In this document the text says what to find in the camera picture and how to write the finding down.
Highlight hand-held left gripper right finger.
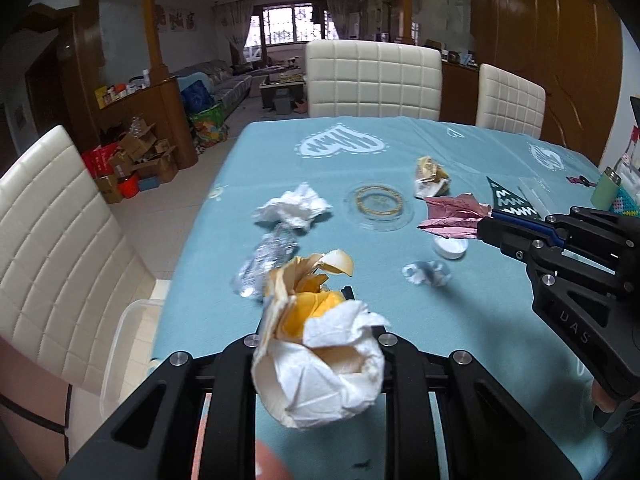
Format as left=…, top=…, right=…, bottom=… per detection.
left=377, top=331, right=571, bottom=480

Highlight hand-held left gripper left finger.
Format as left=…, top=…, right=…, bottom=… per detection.
left=57, top=332, right=263, bottom=480

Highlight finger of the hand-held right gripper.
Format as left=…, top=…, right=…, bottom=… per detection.
left=544, top=205, right=640, bottom=281
left=476, top=210, right=618, bottom=295

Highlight white round cap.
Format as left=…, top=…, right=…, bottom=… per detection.
left=433, top=236, right=470, bottom=261

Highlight pink wrapper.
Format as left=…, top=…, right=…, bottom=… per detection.
left=416, top=192, right=493, bottom=240

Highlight small clear wrapper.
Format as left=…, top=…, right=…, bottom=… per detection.
left=401, top=260, right=453, bottom=288

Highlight tissue bundle with yellow peel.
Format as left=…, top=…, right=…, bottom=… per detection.
left=250, top=249, right=392, bottom=431

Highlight gold wrapper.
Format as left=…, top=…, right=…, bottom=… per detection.
left=413, top=156, right=452, bottom=198

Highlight silver foil wrapper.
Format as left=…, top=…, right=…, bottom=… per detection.
left=230, top=222, right=301, bottom=300

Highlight clear plastic bin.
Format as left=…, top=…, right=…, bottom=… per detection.
left=99, top=299, right=168, bottom=426

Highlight clear round gold-rimmed dish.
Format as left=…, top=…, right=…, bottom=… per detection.
left=344, top=182, right=415, bottom=233

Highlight white tissue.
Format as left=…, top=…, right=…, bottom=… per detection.
left=251, top=182, right=333, bottom=232

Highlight person's right hand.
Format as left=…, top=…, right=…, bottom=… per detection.
left=590, top=380, right=618, bottom=413

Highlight person's left hand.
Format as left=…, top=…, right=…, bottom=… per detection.
left=255, top=439, right=293, bottom=480

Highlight green thermos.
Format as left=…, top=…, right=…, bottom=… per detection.
left=591, top=166, right=623, bottom=211

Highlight beaded tissue box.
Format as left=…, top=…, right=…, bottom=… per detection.
left=611, top=187, right=640, bottom=218

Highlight glass bottle with red cap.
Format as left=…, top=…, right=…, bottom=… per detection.
left=619, top=127, right=640, bottom=173

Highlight cream quilted chair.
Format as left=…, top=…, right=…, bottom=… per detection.
left=0, top=125, right=173, bottom=396
left=304, top=40, right=443, bottom=122
left=474, top=63, right=547, bottom=140

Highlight wooden partition cabinet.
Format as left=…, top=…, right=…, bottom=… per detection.
left=440, top=57, right=481, bottom=126
left=95, top=76, right=198, bottom=171

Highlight wooden double door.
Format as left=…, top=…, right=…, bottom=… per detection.
left=470, top=0, right=623, bottom=166

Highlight clutter of small items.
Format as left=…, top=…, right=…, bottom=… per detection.
left=422, top=40, right=476, bottom=66

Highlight blue printed tablecloth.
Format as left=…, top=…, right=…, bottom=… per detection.
left=150, top=116, right=640, bottom=480

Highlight pile of cardboard boxes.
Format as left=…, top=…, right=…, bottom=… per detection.
left=95, top=117, right=180, bottom=203

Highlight colourful woven bag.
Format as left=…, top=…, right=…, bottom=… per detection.
left=189, top=105, right=228, bottom=148

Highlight red bag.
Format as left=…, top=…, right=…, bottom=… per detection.
left=81, top=144, right=121, bottom=178

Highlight wooden pillar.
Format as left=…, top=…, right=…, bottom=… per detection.
left=398, top=0, right=415, bottom=46
left=140, top=0, right=163, bottom=83

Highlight low coffee table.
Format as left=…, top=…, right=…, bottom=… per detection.
left=259, top=72, right=307, bottom=111

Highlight blue cushion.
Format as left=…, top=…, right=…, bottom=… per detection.
left=180, top=80, right=211, bottom=116

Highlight sheer curtain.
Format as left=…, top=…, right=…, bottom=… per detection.
left=327, top=0, right=353, bottom=41
left=215, top=2, right=256, bottom=66

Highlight grey sofa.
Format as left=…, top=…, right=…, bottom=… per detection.
left=172, top=58, right=253, bottom=121

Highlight row of bottles and boxes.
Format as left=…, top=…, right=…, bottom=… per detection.
left=95, top=70, right=153, bottom=108

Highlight barred window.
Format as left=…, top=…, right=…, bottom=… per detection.
left=250, top=2, right=328, bottom=46

